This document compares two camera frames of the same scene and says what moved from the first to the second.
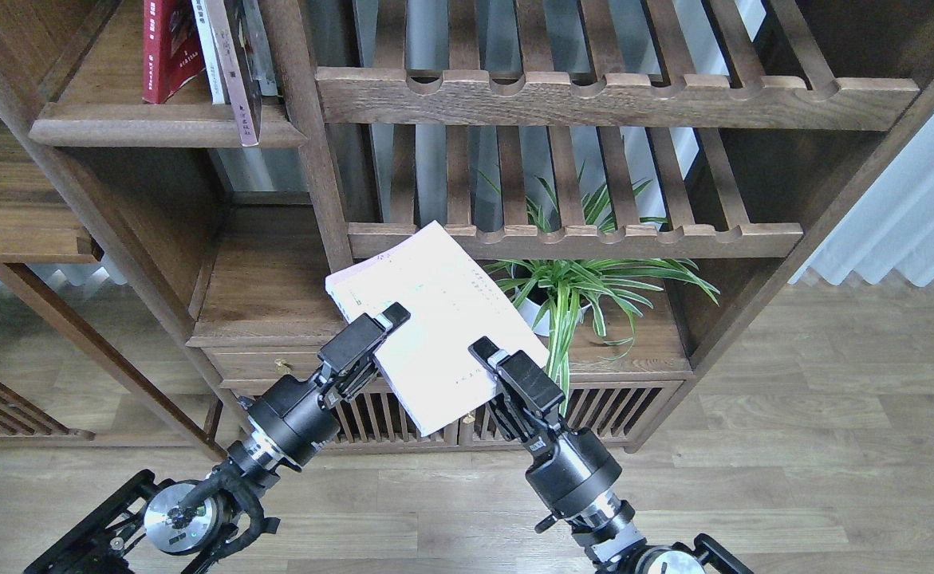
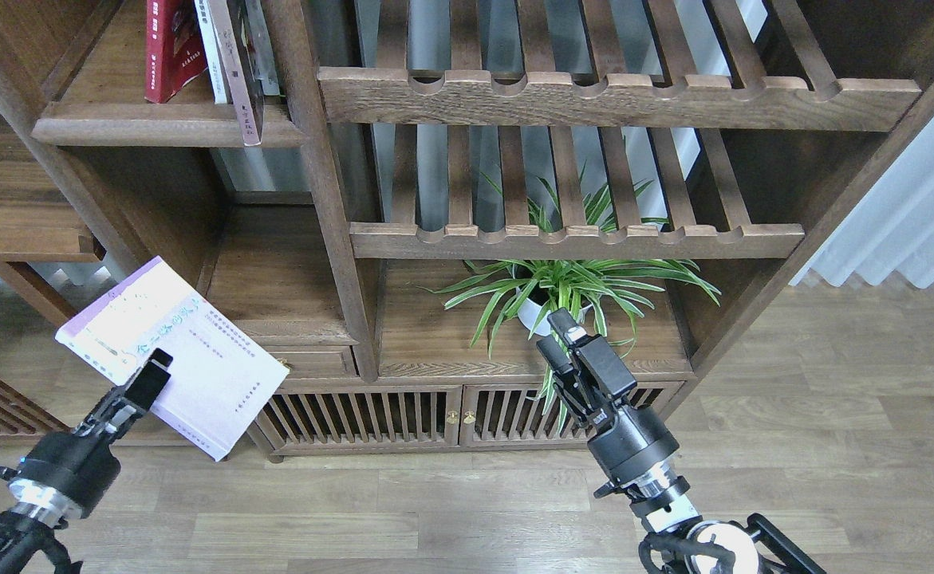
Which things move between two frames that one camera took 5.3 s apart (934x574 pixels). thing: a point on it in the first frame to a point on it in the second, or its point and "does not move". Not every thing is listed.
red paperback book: x=173 y=52 does not move
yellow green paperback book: x=209 y=50 does not move
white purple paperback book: x=426 y=360 to x=221 y=379
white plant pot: x=530 y=310 does not move
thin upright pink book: x=229 y=57 does not move
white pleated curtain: x=919 y=220 does not move
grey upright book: x=262 y=64 does not move
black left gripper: x=296 y=420 to x=73 y=471
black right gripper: x=568 y=464 to x=628 y=439
